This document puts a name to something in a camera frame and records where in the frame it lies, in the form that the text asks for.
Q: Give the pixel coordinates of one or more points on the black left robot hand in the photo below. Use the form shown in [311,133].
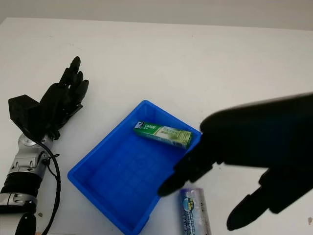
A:
[56,105]

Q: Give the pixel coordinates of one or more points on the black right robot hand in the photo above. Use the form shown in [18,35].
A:
[256,132]

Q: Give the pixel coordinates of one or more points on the green toothpaste box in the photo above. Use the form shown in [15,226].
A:
[163,133]

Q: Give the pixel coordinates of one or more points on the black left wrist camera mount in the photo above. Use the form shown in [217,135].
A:
[22,110]

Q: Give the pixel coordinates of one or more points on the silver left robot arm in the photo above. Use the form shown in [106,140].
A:
[24,166]

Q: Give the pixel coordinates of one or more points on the blue plastic tray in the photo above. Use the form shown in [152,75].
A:
[122,176]

